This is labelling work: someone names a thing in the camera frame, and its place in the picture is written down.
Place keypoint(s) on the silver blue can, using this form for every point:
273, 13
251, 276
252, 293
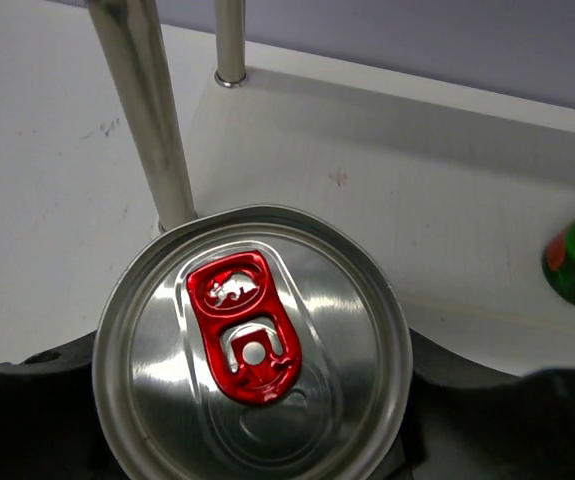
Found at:
258, 343

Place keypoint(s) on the beige two-tier shelf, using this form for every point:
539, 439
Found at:
454, 191

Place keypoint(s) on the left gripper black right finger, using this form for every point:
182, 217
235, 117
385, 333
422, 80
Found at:
467, 421

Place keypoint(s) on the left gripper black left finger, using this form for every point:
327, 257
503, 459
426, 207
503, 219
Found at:
49, 427

